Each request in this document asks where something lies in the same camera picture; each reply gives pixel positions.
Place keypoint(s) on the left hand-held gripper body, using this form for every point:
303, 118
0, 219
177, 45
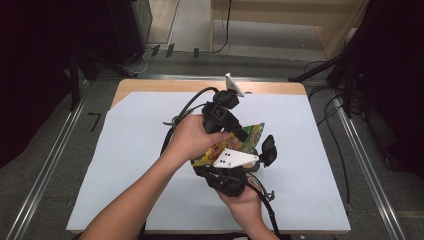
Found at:
218, 115

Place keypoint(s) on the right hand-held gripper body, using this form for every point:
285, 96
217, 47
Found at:
230, 176

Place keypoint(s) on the yellow green spout pouch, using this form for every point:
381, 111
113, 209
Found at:
253, 133

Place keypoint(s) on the clear jar with black lid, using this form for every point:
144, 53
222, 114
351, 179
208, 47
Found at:
269, 150

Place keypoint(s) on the person's right hand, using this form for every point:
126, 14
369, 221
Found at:
246, 208

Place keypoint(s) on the person's left hand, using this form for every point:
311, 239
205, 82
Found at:
188, 140

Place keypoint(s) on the black metal stand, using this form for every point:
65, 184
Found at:
316, 68

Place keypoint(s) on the light wooden shelf unit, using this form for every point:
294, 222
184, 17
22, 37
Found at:
283, 13

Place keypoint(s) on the black cabinet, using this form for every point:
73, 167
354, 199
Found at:
128, 30

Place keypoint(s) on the dark curtain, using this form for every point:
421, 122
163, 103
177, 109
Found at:
396, 83
33, 66

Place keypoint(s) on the black floor bracket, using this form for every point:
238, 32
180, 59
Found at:
170, 50
155, 50
196, 52

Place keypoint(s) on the metal floor rail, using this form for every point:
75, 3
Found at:
370, 166
46, 166

